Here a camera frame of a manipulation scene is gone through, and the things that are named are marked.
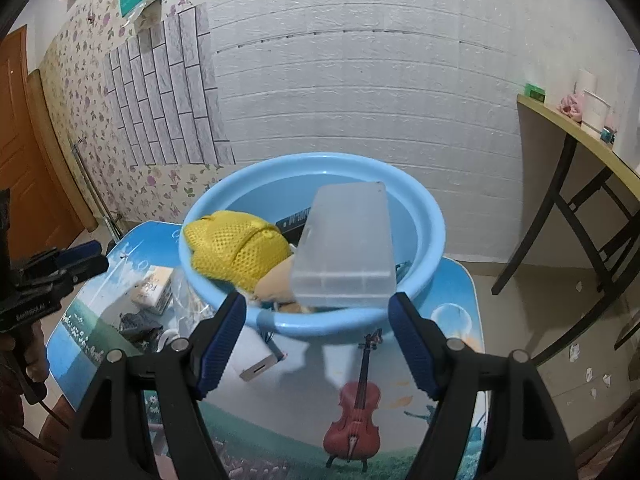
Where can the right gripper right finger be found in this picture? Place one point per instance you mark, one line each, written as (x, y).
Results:
(525, 437)

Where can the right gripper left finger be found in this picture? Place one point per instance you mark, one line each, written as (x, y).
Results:
(110, 436)

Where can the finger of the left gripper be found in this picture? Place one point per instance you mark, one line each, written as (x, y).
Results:
(78, 264)

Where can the white tissue pack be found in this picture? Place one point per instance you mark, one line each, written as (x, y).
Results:
(153, 291)

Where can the white plastic hook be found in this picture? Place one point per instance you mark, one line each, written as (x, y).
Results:
(165, 338)

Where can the cotton swab bag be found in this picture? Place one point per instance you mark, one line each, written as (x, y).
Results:
(188, 307)

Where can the yellow mesh bag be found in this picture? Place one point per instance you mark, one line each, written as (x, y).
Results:
(235, 247)

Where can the black product package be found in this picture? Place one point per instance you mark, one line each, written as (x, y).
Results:
(292, 227)

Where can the frosted plastic box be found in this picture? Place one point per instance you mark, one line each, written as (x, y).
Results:
(344, 258)

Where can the beige plush toy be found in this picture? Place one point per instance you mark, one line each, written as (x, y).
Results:
(275, 288)

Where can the metal broom pole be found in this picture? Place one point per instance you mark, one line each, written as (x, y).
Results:
(110, 222)

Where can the brown wooden door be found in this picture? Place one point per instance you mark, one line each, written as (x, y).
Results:
(47, 209)

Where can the white power bank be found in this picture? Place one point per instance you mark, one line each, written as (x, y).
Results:
(254, 353)

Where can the light blue plastic basin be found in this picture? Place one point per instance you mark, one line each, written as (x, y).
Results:
(278, 187)

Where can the wooden side table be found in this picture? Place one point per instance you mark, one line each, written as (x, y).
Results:
(616, 263)

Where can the white paper cup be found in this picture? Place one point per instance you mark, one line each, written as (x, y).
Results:
(594, 113)

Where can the pink cloth item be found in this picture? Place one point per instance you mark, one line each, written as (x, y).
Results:
(572, 105)

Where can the green small box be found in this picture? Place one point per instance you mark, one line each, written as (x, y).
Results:
(534, 92)

